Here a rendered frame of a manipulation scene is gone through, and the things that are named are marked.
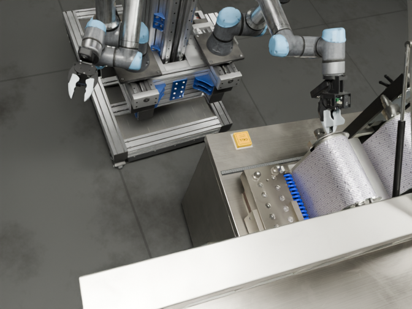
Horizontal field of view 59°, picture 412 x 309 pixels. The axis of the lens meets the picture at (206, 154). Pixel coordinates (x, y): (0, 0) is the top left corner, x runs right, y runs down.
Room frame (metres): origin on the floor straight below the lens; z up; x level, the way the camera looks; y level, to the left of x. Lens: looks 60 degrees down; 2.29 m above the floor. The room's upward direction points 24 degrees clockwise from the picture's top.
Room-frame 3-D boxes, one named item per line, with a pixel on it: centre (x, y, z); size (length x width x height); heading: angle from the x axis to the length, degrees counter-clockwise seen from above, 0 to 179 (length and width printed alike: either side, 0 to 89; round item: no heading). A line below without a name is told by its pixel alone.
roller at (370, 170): (0.85, -0.56, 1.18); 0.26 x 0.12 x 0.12; 38
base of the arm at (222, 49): (1.55, 0.18, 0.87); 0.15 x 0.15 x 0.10
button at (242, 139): (0.96, -0.12, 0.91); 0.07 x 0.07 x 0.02; 38
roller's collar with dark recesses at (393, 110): (1.05, -0.58, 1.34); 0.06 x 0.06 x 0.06; 38
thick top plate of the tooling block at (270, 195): (0.64, -0.35, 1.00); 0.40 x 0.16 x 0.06; 38
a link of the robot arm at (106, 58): (0.91, 0.55, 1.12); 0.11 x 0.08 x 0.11; 109
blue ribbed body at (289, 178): (0.73, -0.40, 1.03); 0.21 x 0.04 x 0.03; 38
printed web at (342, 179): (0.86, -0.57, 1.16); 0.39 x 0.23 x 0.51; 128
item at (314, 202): (0.73, -0.43, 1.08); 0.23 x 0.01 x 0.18; 38
